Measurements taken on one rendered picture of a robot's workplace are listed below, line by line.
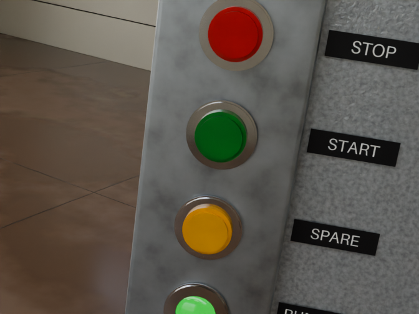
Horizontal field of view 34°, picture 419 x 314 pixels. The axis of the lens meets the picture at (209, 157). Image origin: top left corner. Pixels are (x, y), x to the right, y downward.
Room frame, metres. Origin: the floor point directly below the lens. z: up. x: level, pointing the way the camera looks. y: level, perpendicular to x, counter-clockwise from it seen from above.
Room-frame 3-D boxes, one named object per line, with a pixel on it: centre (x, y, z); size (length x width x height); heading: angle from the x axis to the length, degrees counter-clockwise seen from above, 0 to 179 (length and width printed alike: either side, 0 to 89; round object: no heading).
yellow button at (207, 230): (0.33, 0.00, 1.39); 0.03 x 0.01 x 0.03; 85
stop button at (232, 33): (0.33, 0.00, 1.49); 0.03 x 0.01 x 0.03; 85
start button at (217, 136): (0.33, 0.00, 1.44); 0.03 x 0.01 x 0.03; 85
